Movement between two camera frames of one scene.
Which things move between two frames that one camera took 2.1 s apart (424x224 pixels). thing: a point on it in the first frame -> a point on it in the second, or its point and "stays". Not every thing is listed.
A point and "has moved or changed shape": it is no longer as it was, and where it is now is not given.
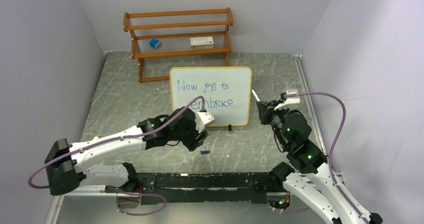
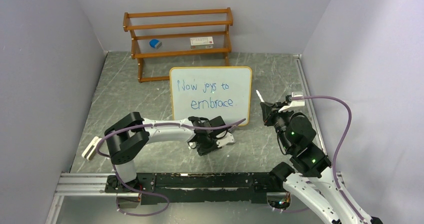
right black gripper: [266, 110] stays
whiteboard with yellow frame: [226, 91] stays
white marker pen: [256, 96] has moved or changed shape
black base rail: [156, 188] stays
